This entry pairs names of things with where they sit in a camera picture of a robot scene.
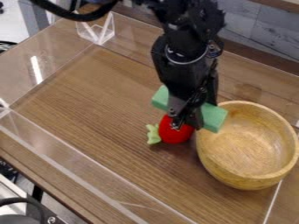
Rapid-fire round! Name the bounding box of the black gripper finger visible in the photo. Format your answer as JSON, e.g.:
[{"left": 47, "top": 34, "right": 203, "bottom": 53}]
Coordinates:
[
  {"left": 167, "top": 87, "right": 207, "bottom": 130},
  {"left": 194, "top": 59, "right": 220, "bottom": 130}
]

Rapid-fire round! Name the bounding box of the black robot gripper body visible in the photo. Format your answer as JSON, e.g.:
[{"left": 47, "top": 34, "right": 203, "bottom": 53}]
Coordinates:
[{"left": 151, "top": 35, "right": 224, "bottom": 93}]

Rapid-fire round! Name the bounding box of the green foam block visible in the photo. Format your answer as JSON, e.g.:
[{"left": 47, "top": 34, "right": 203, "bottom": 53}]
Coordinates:
[{"left": 152, "top": 86, "right": 228, "bottom": 133}]

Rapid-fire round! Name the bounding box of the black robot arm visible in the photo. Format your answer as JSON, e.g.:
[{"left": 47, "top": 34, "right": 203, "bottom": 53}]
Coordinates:
[{"left": 134, "top": 0, "right": 226, "bottom": 130}]

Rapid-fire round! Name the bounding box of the brown wooden bowl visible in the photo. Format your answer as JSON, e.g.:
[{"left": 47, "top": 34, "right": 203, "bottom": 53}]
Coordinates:
[{"left": 196, "top": 101, "right": 299, "bottom": 191}]

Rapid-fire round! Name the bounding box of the red plush strawberry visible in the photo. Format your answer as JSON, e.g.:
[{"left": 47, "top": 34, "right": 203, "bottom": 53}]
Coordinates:
[{"left": 146, "top": 115, "right": 195, "bottom": 144}]

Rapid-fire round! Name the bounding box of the clear acrylic corner bracket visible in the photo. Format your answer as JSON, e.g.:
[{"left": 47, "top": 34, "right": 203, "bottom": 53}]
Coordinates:
[{"left": 76, "top": 13, "right": 116, "bottom": 46}]

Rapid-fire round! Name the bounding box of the clear acrylic tray wall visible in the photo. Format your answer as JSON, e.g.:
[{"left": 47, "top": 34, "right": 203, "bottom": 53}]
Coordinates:
[{"left": 0, "top": 15, "right": 299, "bottom": 224}]

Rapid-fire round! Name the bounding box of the black cable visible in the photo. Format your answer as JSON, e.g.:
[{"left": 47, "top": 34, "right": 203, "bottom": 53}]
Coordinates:
[{"left": 0, "top": 197, "right": 48, "bottom": 224}]

